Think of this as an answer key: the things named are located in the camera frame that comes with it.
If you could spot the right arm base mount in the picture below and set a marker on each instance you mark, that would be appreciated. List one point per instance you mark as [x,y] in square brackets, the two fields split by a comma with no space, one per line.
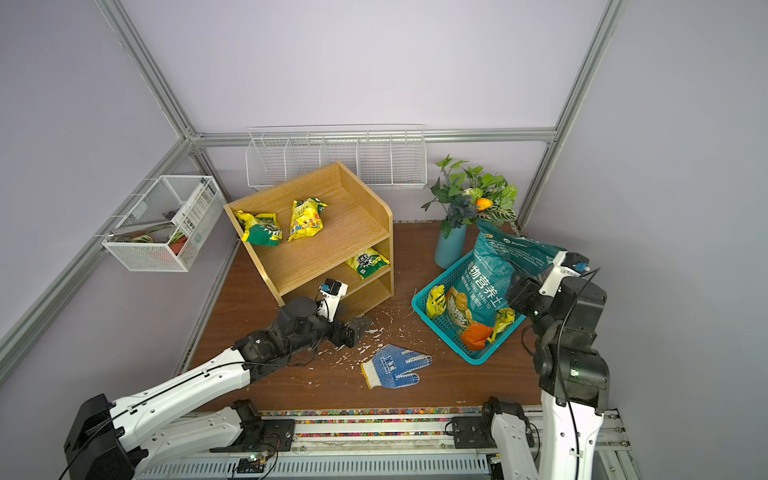
[475,432]

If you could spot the teal plastic basket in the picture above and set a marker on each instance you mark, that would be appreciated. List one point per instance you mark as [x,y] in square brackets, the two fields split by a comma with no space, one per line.
[443,327]

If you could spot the large green soil bag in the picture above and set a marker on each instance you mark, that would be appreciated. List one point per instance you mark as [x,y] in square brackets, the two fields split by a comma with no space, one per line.
[478,296]

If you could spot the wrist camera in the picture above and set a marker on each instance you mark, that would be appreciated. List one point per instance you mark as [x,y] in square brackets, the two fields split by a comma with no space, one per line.
[565,264]
[331,293]

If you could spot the white wire side basket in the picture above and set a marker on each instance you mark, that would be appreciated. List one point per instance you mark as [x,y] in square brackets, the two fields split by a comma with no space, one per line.
[166,227]

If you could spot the teal vase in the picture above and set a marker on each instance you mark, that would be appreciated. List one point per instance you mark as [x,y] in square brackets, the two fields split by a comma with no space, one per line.
[450,246]

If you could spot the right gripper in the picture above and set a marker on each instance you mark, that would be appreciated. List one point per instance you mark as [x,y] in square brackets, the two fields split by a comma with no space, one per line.
[523,296]

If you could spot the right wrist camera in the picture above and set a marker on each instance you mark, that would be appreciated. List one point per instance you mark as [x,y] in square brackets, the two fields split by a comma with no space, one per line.
[565,264]

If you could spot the small yellow bag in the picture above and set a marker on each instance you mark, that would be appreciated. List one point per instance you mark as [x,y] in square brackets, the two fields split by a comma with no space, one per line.
[436,302]

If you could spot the wooden two-tier shelf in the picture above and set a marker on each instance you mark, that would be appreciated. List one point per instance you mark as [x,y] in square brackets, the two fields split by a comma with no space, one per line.
[355,219]

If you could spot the artificial green plant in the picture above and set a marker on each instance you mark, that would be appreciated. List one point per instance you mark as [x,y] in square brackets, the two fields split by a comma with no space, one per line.
[468,194]

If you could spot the yellow green bag left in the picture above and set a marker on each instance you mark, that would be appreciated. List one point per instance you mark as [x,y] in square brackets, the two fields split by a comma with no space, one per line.
[262,229]

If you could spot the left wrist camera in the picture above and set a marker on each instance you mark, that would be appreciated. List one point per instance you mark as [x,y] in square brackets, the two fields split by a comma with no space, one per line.
[331,293]

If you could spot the small bag lower shelf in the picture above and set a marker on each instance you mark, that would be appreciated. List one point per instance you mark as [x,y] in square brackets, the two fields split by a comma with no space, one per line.
[368,262]

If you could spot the blue dotted work glove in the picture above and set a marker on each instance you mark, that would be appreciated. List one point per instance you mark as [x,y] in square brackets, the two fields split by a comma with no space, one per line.
[393,367]

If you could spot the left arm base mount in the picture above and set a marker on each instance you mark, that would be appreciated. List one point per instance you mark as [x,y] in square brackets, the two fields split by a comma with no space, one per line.
[257,433]

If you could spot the white wire wall rack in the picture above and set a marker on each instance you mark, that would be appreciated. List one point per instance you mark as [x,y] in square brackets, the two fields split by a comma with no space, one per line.
[381,155]

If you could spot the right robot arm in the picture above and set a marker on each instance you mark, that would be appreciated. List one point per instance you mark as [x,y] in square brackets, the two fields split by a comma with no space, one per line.
[573,377]

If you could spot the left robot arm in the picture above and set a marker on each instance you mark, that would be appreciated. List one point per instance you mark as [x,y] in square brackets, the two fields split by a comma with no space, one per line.
[121,439]

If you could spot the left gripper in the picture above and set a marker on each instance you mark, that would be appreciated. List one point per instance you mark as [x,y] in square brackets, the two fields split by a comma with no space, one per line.
[352,336]

